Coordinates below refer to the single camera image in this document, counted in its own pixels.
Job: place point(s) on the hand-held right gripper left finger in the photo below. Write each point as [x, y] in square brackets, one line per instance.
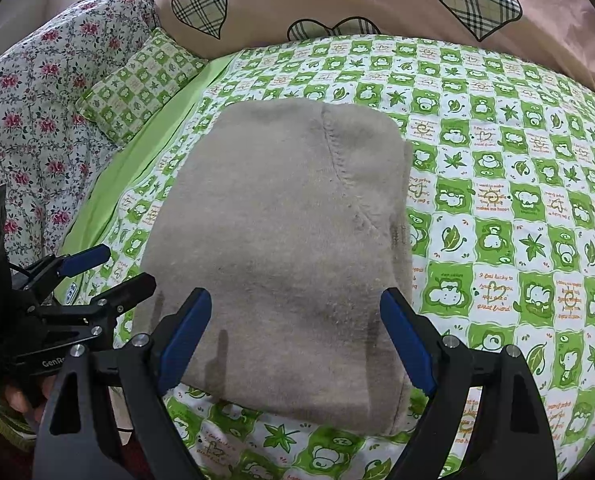
[187, 340]

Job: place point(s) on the floral quilt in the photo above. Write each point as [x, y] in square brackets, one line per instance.
[42, 110]

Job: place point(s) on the green checked bedsheet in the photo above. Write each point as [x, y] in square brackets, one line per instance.
[502, 210]

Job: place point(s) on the person's left hand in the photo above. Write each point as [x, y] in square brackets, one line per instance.
[20, 400]

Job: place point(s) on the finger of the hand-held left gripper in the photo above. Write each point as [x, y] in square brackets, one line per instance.
[127, 294]
[85, 259]

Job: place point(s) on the beige knit sweater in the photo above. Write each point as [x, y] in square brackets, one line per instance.
[277, 240]

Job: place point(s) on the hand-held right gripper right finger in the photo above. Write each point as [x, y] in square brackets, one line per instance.
[408, 345]

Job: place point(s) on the green checked pillow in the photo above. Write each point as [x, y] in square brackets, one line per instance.
[137, 82]

